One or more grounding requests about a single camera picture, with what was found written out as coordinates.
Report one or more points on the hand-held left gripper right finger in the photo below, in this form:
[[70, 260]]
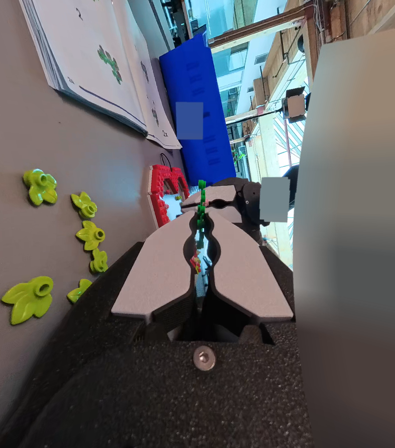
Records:
[[250, 280]]

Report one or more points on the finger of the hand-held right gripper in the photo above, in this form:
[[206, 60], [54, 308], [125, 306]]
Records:
[[227, 212], [218, 194]]

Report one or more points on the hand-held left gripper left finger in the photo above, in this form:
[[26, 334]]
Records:
[[152, 280]]

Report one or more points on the green lego plant piece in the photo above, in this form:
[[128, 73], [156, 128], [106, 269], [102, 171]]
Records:
[[201, 210]]

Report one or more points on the red lego heart frame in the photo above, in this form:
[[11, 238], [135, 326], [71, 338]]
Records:
[[157, 175]]

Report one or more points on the group of lime lego leaves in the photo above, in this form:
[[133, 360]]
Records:
[[40, 185]]

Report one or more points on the lego instruction booklet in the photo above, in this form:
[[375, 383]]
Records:
[[78, 52]]

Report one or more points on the studio light panel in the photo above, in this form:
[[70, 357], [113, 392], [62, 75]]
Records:
[[293, 106]]

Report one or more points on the blue plastic bin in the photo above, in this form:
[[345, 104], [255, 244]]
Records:
[[197, 70]]

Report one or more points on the wooden beam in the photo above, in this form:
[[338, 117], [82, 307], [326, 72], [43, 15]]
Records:
[[253, 26]]

